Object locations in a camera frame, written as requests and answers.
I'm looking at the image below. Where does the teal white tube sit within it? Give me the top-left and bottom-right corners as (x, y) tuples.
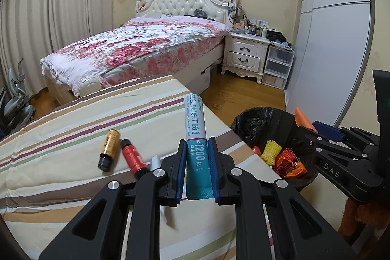
(185, 94), (213, 200)

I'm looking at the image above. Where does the white under-bed box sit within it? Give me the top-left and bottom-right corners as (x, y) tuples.
(186, 67), (211, 95)

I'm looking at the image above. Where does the striped bed sheet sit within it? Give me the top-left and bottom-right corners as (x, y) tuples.
(1, 76), (279, 259)

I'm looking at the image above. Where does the yellow small bottle black cap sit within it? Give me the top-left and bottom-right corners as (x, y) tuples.
(98, 129), (120, 172)

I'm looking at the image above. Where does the clear plastic drawer unit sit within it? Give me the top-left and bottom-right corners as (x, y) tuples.
(263, 43), (295, 90)

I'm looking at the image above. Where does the orange snack wrapper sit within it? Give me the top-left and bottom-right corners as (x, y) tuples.
(273, 148), (307, 178)

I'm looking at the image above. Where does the white tufted bed frame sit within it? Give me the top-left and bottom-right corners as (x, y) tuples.
(44, 0), (232, 105)

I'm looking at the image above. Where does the white wardrobe door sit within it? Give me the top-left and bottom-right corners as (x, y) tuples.
(285, 0), (375, 126)

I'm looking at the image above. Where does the beige curtain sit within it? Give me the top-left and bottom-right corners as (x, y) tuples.
(1, 0), (113, 95)

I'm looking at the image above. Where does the white nightstand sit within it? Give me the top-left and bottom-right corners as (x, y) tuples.
(221, 32), (270, 84)

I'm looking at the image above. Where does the red small bottle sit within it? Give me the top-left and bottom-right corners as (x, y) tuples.
(120, 139), (149, 180)

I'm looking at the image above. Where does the white tube green text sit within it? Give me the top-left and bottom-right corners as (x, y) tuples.
(149, 156), (161, 171)

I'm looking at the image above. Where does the pink floral quilt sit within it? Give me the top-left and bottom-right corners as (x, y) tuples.
(40, 16), (230, 98)

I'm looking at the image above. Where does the black lined trash bin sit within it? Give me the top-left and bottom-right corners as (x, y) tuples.
(231, 107), (318, 191)

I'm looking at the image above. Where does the orange cloth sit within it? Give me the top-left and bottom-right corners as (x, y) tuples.
(338, 199), (389, 237)

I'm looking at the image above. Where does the grey desk chair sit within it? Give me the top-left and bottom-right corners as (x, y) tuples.
(1, 59), (35, 139)

